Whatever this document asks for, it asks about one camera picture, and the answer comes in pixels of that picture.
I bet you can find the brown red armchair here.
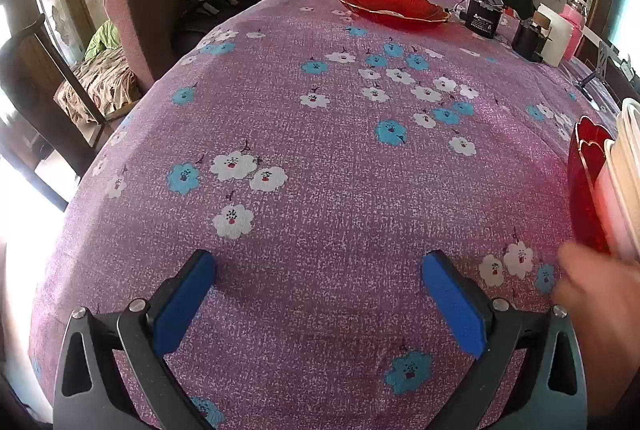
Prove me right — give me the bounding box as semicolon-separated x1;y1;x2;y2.
104;0;240;96

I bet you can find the person's right hand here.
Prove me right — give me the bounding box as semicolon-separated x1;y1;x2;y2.
552;240;640;416

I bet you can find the black bag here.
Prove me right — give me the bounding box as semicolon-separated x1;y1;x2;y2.
172;0;246;53

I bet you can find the pink water bottle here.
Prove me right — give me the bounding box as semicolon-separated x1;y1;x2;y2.
560;0;590;61

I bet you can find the dark wooden chair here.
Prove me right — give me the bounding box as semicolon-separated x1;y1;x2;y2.
0;14;131;206

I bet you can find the black power adapter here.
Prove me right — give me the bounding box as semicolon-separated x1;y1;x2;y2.
459;0;503;40

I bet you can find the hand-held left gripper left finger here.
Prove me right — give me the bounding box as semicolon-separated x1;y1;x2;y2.
52;249;217;430

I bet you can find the small black box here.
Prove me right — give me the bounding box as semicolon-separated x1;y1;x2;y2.
511;17;551;63

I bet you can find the purple floral tablecloth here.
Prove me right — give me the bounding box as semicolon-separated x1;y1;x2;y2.
27;0;640;430

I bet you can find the green cloth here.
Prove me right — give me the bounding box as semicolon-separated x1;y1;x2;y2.
84;20;121;61

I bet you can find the white plastic container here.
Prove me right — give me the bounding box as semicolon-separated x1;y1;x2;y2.
535;4;585;67

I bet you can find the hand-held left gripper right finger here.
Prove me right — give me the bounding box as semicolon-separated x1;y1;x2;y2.
421;250;588;430

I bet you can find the large red glass plate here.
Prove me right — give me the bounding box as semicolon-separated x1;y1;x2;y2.
567;115;613;256

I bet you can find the large off-white bowl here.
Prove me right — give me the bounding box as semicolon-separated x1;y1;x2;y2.
616;97;640;231

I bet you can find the brown patterned blanket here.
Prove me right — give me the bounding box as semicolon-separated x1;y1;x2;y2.
54;45;143;126

